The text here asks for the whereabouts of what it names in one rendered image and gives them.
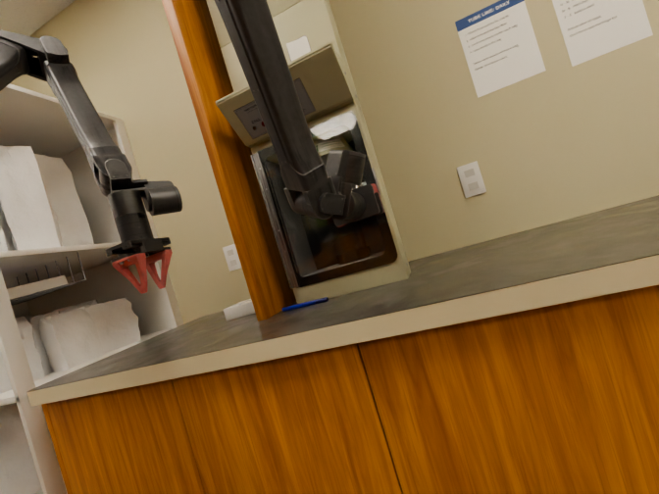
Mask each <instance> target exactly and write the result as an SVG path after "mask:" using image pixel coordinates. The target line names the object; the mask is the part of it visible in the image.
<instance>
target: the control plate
mask: <svg viewBox="0 0 659 494"><path fill-rule="evenodd" d="M293 82H294V85H295V88H296V91H297V94H298V97H299V100H300V104H301V105H302V110H303V113H304V116H306V115H308V114H310V113H313V112H315V111H316V109H315V107H314V105H313V103H312V101H311V99H310V97H309V95H308V93H307V91H306V89H305V87H304V85H303V83H302V81H301V79H300V77H299V78H297V79H296V80H294V81H293ZM234 112H235V114H236V115H237V117H238V118H239V119H240V121H241V122H242V124H243V125H244V127H245V128H246V130H247V131H248V133H249V134H250V135H251V137H252V138H253V139H254V138H257V137H259V136H261V135H263V134H265V133H268V132H267V130H266V127H265V126H262V121H263V120H262V117H261V115H260V112H259V110H258V107H257V105H256V102H255V100H254V101H252V102H250V103H248V104H246V105H244V106H242V107H240V108H238V109H236V110H234ZM253 126H256V127H257V129H256V130H254V129H253Z"/></svg>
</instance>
